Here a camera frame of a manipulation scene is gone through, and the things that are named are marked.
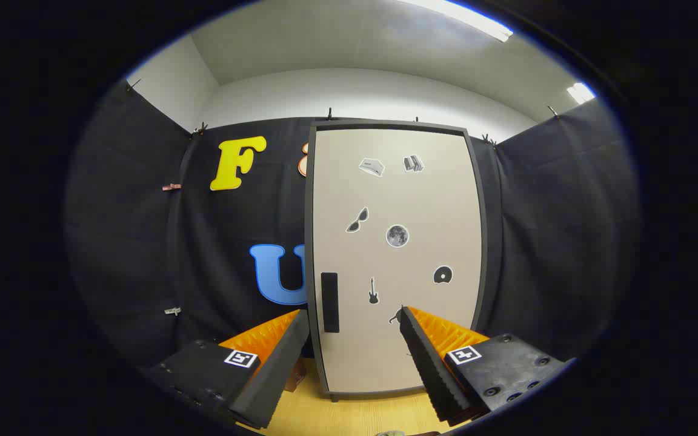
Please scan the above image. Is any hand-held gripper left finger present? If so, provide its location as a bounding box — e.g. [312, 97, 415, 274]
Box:
[143, 309, 311, 432]

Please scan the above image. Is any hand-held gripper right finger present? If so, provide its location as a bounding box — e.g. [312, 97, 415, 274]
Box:
[399, 306, 574, 424]

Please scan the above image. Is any black door handle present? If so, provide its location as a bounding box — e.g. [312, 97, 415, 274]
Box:
[321, 272, 340, 334]

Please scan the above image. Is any dark grey cabinet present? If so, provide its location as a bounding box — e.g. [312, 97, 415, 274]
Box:
[305, 119, 488, 403]

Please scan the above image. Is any black backdrop cloth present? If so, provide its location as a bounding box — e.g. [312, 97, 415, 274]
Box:
[64, 79, 640, 388]

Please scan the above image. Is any small ceiling light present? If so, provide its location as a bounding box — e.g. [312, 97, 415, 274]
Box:
[567, 83, 596, 104]

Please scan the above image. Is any long ceiling light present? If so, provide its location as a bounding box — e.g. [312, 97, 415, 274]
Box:
[397, 0, 513, 42]

